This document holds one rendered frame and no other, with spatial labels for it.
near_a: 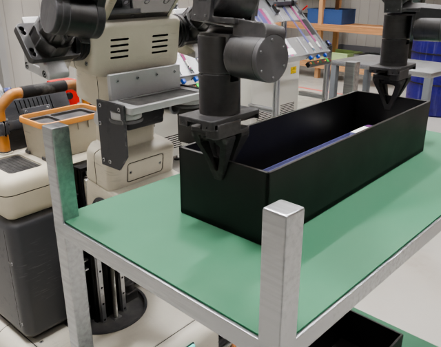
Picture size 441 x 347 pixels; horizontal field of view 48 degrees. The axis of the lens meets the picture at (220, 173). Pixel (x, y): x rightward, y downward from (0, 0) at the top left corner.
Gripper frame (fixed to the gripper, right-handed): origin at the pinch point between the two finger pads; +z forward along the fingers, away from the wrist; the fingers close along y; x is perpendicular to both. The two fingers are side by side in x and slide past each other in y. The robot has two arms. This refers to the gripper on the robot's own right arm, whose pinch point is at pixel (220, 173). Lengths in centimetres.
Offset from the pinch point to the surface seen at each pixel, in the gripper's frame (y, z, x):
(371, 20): 876, 30, 398
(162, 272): -14.3, 9.0, -2.6
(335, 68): 255, 25, 124
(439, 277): 169, 102, 14
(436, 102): 465, 83, 124
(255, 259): -3.6, 9.0, -9.5
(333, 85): 255, 37, 124
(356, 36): 877, 62, 427
